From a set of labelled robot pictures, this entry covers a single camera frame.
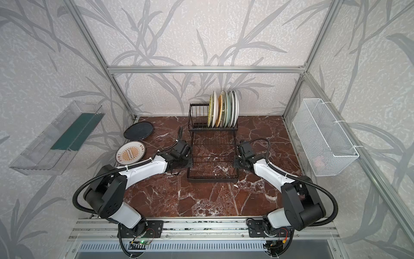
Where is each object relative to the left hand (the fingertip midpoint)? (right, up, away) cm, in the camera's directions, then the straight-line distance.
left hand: (192, 161), depth 91 cm
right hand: (+25, +1, 0) cm, 25 cm away
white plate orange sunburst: (-42, +3, +10) cm, 43 cm away
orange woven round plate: (+15, +27, -13) cm, 33 cm away
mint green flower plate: (+20, +28, -14) cm, 37 cm away
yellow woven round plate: (+11, +27, -14) cm, 32 cm away
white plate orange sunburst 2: (+21, +30, -11) cm, 38 cm away
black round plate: (-42, +17, +22) cm, 50 cm away
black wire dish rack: (+12, +6, +11) cm, 17 cm away
